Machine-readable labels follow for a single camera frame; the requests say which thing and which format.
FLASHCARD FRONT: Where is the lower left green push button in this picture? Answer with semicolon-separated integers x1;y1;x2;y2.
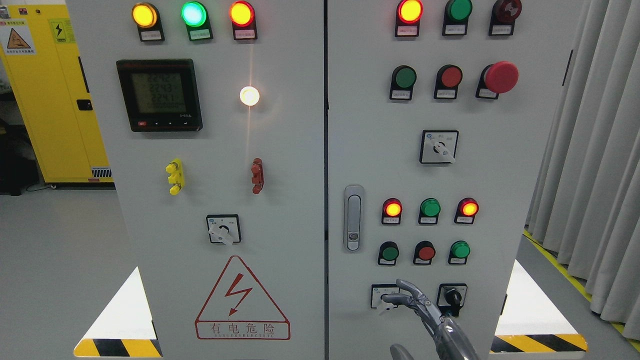
377;241;400;266

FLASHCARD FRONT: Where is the green push button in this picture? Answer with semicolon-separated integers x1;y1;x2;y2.
388;64;418;101
447;240;471;265
377;241;400;266

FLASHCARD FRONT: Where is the lower red push button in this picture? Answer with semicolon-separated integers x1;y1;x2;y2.
413;240;436;265

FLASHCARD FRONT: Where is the red push button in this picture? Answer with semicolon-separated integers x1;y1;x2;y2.
433;64;463;100
413;240;436;265

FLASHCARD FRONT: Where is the upper green push button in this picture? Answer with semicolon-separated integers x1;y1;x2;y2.
388;64;418;101

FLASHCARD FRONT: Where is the lower right green push button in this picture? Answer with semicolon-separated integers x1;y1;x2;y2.
447;240;471;265

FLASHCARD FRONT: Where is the upper red push button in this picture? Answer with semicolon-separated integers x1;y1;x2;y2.
433;64;463;100

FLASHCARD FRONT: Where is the red emergency stop mushroom button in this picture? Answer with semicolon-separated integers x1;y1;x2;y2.
475;61;520;100

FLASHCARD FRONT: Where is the red terminal connector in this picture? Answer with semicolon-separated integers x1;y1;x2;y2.
250;157;265;195

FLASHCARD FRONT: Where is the middle left red indicator lamp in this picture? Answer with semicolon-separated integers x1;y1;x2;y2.
381;198;403;225

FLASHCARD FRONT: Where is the red indicator lamp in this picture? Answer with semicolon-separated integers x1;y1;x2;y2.
394;0;425;38
228;0;258;41
454;197;479;224
381;198;403;225

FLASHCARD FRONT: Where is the white glowing indicator lamp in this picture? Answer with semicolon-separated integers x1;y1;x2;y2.
238;85;261;107

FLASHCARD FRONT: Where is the middle green indicator lamp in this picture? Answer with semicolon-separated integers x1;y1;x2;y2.
417;197;442;226

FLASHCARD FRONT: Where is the green indicator lamp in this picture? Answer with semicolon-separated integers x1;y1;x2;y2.
180;1;214;41
442;0;473;36
417;197;442;226

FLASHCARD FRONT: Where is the left grey cabinet door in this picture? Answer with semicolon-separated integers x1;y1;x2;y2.
67;0;326;360

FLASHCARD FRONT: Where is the grey cabinet door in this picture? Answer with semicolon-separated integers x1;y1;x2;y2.
67;0;326;360
327;0;586;360

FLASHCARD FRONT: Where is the right grey cabinet door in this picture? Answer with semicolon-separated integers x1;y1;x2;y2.
327;0;586;360

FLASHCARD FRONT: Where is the yellow terminal connector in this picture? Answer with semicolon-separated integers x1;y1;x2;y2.
165;158;185;196

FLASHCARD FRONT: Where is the middle right red indicator lamp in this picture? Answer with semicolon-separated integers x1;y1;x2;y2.
454;197;479;224

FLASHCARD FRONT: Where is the red electric danger warning sticker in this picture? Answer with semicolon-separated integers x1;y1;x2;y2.
194;255;291;341

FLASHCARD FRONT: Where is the black digital power meter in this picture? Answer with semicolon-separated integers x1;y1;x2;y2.
116;58;203;132

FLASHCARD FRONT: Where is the red indicator lamp top left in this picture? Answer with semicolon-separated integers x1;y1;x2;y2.
228;0;258;41

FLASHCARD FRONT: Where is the red indicator lamp top right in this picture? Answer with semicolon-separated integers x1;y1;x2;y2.
394;0;425;38

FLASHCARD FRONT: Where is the green indicator lamp top left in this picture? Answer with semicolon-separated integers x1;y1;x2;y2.
180;1;214;41

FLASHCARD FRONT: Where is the green indicator lamp top right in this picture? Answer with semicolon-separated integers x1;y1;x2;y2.
442;0;473;36

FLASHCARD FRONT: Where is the yellow indicator lamp top left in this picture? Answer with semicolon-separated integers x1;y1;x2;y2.
131;2;165;43

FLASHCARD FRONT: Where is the dark red buzzer lamp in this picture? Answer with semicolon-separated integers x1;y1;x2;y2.
487;0;522;37

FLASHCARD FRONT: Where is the grey curtain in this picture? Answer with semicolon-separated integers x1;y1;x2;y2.
527;0;640;341

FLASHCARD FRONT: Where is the yellow safety storage cabinet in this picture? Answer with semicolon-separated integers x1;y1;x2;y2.
1;3;114;184

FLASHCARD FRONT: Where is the grey cabinet door handle lock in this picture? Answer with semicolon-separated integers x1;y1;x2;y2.
343;184;365;252

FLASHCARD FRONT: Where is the left door rotary selector switch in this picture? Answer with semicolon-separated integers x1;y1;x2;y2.
205;214;242;246

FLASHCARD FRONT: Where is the upper right rotary selector switch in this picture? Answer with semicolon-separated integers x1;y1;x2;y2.
418;129;460;166

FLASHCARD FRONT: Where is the bottom left rotary selector switch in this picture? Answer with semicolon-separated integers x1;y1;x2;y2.
370;284;400;315

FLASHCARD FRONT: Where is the black key selector switch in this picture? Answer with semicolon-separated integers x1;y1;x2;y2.
436;283;468;317

